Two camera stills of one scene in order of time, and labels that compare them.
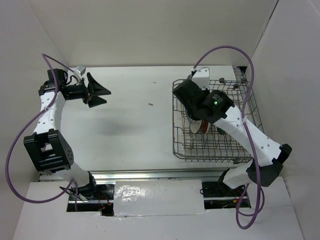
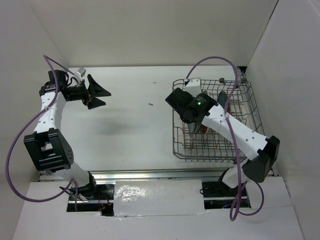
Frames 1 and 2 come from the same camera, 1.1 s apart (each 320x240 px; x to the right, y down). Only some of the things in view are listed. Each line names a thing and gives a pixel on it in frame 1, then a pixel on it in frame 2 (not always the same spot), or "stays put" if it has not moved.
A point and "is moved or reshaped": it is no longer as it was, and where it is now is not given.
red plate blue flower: x=205 y=126 stays put
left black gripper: x=95 y=89 stays put
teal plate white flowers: x=192 y=121 is moved or reshaped
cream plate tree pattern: x=195 y=127 stays put
